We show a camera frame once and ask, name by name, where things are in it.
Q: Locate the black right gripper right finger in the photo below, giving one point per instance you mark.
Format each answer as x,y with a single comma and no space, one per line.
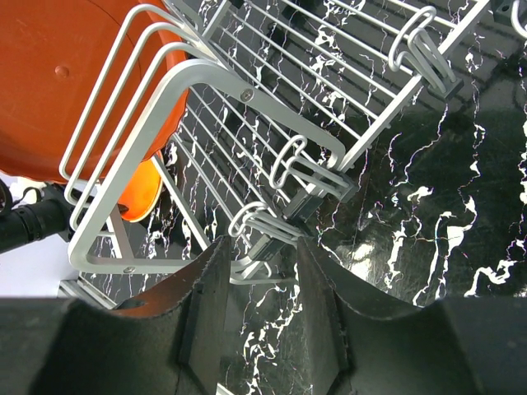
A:
362,341

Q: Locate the orange round plastic plate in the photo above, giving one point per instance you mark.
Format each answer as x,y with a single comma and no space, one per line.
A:
51,55

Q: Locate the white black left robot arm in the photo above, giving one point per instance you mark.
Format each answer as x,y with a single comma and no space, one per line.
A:
25,224

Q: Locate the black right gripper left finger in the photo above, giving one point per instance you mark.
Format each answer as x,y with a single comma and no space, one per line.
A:
166,340

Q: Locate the silver wire dish rack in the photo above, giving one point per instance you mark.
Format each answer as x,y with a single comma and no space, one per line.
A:
394,131

